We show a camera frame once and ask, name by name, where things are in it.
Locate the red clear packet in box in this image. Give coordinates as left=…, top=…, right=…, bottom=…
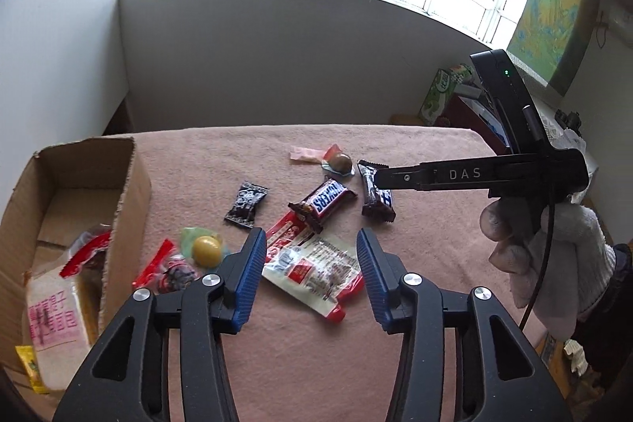
left=59, top=224, right=112, bottom=278

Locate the brown snickers bar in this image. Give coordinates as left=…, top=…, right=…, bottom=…
left=288, top=179, right=357, bottom=233

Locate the black cable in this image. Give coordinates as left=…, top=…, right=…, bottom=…
left=517, top=201, right=558, bottom=331

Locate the green white carton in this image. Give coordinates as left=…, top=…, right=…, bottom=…
left=419, top=64, right=473, bottom=125

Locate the white gloved right hand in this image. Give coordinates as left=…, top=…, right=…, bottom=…
left=479, top=198, right=616, bottom=340

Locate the packaged bread loaf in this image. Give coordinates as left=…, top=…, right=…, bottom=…
left=25, top=254, right=102, bottom=392

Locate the red clear plum packet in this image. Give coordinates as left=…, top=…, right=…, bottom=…
left=132, top=239, right=199, bottom=295

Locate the wall map poster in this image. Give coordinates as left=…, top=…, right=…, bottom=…
left=508, top=0, right=595, bottom=96

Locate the small black candy packet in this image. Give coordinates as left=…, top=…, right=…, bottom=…
left=224, top=181, right=268, bottom=229

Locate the pink small candy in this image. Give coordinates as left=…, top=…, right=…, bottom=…
left=289, top=146, right=326, bottom=165

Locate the yellow ball candy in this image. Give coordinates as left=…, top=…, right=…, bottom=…
left=180, top=227, right=229, bottom=270

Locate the dark wooden side table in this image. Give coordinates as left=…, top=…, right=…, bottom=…
left=434, top=95, right=511, bottom=155

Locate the red white snack pouch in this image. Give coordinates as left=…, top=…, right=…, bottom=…
left=262, top=211, right=364, bottom=323

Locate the brown cardboard box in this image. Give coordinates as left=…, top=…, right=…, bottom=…
left=1, top=137, right=151, bottom=421

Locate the dark snickers bar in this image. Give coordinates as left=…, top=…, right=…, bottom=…
left=357, top=159, right=396, bottom=222

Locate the yellow snack packet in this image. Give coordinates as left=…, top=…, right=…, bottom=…
left=15, top=346, right=49, bottom=394

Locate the brown ball candy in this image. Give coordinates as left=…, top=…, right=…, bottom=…
left=321, top=144, right=354, bottom=177

